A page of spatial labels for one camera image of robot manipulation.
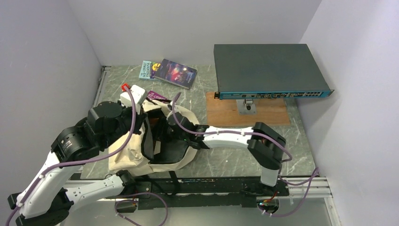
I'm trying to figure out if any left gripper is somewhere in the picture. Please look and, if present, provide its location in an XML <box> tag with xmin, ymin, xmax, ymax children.
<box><xmin>101</xmin><ymin>98</ymin><xmax>148</xmax><ymax>148</ymax></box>

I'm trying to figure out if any beige canvas backpack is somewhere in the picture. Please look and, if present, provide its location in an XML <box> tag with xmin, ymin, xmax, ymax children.
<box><xmin>108</xmin><ymin>100</ymin><xmax>198</xmax><ymax>177</ymax></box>

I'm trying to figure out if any purple treehouse book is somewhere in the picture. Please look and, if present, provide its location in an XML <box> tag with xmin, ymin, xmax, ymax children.
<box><xmin>147</xmin><ymin>90</ymin><xmax>171</xmax><ymax>103</ymax></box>

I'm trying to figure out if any dark purple book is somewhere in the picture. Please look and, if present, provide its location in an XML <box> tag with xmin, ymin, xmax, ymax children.
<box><xmin>154</xmin><ymin>59</ymin><xmax>197</xmax><ymax>89</ymax></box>

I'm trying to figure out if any light blue book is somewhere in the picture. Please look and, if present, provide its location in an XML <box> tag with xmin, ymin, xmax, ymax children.
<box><xmin>138</xmin><ymin>61</ymin><xmax>161</xmax><ymax>81</ymax></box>

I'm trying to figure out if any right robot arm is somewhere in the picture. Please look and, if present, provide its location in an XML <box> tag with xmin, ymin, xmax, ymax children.
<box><xmin>167</xmin><ymin>113</ymin><xmax>286</xmax><ymax>195</ymax></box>

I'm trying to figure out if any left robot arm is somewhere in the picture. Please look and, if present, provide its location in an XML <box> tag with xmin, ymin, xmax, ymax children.
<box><xmin>8</xmin><ymin>101</ymin><xmax>146</xmax><ymax>226</ymax></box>

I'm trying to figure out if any wooden board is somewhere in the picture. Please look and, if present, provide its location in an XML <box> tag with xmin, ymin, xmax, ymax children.
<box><xmin>206</xmin><ymin>92</ymin><xmax>290</xmax><ymax>127</ymax></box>

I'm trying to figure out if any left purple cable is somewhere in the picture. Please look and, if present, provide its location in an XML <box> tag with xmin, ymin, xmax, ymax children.
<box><xmin>4</xmin><ymin>86</ymin><xmax>169</xmax><ymax>226</ymax></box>

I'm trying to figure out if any black base frame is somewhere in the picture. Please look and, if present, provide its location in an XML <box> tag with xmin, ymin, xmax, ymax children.
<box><xmin>113</xmin><ymin>177</ymin><xmax>289</xmax><ymax>210</ymax></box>

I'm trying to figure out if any metal switch stand bracket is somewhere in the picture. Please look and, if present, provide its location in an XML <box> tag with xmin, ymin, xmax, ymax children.
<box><xmin>236</xmin><ymin>99</ymin><xmax>257</xmax><ymax>115</ymax></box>

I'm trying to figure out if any dark network switch box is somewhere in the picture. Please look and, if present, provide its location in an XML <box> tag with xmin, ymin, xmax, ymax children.
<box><xmin>213</xmin><ymin>44</ymin><xmax>334</xmax><ymax>100</ymax></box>

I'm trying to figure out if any aluminium rail frame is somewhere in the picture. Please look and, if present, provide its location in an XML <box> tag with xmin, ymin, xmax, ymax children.
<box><xmin>49</xmin><ymin>65</ymin><xmax>138</xmax><ymax>226</ymax></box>

